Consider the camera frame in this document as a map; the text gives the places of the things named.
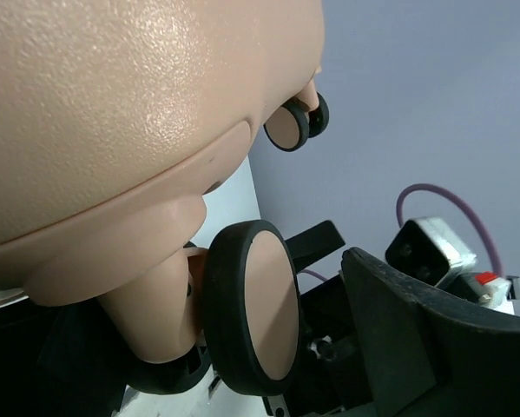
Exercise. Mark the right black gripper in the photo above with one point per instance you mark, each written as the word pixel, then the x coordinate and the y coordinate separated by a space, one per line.
pixel 331 376

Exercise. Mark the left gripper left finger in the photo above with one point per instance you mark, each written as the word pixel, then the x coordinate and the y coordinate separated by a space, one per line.
pixel 71 361

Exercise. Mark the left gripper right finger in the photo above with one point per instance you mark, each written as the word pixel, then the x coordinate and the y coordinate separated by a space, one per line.
pixel 429 353

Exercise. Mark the pink hard-shell suitcase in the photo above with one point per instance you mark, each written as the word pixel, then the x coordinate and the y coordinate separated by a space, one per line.
pixel 116 119

